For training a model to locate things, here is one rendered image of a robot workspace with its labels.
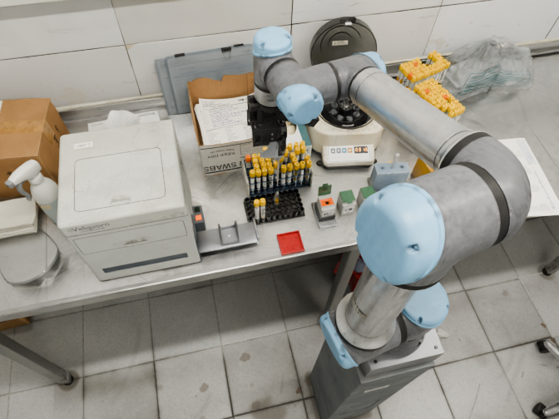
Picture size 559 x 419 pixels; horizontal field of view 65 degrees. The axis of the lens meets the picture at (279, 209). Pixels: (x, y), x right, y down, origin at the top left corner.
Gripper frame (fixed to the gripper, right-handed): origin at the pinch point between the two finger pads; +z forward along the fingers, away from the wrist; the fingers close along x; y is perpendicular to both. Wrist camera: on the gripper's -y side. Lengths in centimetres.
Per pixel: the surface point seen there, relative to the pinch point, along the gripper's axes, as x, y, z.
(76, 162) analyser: -4.7, 48.4, -3.9
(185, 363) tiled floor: 16, 43, 114
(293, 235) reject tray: 10.1, -2.6, 26.0
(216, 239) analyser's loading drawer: 8.7, 19.4, 22.2
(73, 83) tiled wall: -51, 55, 11
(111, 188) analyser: 4.6, 40.7, -3.9
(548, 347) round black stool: 47, -113, 106
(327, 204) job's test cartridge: 6.4, -13.3, 18.5
